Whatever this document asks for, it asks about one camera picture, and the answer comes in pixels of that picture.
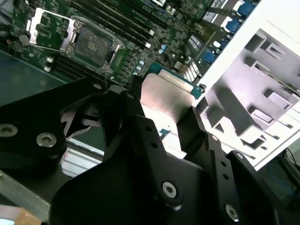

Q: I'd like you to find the metal socket cover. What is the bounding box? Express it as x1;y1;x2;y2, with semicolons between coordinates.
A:
26;7;76;53

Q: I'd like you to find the silver CPU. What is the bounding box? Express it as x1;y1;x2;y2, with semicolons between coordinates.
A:
140;62;203;128

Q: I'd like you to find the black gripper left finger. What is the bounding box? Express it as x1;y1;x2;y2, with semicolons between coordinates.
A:
0;76;185;209

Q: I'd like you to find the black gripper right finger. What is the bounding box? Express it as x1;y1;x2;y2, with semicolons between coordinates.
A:
178;106;282;225

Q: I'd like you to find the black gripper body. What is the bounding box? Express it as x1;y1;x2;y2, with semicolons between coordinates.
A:
50;126;225;225

